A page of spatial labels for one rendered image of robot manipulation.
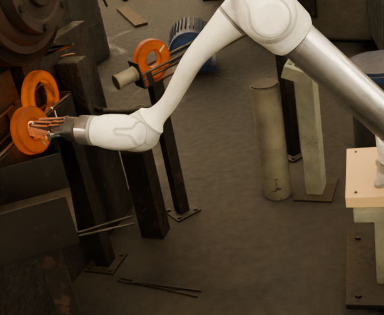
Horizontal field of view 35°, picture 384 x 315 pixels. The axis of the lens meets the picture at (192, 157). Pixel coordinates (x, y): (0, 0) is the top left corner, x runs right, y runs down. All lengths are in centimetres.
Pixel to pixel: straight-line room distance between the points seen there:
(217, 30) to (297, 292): 97
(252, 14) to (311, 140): 116
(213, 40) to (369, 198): 67
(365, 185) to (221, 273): 65
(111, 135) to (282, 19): 61
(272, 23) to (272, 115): 105
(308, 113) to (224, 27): 89
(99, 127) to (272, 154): 97
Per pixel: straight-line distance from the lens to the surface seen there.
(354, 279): 221
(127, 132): 177
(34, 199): 180
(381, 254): 211
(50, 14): 203
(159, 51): 242
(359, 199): 194
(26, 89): 206
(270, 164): 259
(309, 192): 268
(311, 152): 258
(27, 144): 196
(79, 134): 185
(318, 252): 236
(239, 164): 301
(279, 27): 148
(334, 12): 442
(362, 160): 216
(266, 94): 245
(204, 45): 172
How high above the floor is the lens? 142
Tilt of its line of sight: 27 degrees down
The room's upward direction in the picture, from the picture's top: 11 degrees counter-clockwise
